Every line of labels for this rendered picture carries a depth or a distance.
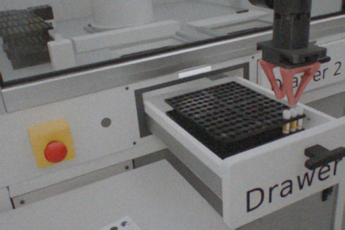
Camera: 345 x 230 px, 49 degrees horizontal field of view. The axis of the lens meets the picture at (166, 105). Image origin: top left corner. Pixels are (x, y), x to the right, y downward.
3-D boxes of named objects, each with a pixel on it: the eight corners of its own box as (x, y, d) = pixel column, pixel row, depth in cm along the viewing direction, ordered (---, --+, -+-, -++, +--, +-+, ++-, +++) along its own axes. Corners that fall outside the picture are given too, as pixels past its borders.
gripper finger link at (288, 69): (285, 113, 61) (288, 57, 58) (259, 99, 67) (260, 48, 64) (318, 104, 63) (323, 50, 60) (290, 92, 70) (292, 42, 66)
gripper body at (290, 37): (294, 67, 57) (297, 17, 54) (255, 52, 66) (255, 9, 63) (327, 60, 59) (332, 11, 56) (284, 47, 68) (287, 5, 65)
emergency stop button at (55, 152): (69, 160, 68) (65, 141, 67) (47, 167, 67) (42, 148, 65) (66, 153, 71) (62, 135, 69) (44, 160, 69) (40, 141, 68)
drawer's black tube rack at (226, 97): (304, 145, 70) (306, 113, 67) (224, 175, 63) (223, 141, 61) (233, 106, 89) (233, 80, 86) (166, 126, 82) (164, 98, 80)
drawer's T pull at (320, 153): (348, 156, 54) (350, 148, 54) (309, 172, 52) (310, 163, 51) (329, 146, 57) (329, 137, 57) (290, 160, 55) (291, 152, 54)
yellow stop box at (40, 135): (77, 160, 72) (70, 126, 69) (38, 172, 69) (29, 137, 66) (71, 148, 76) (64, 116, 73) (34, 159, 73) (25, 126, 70)
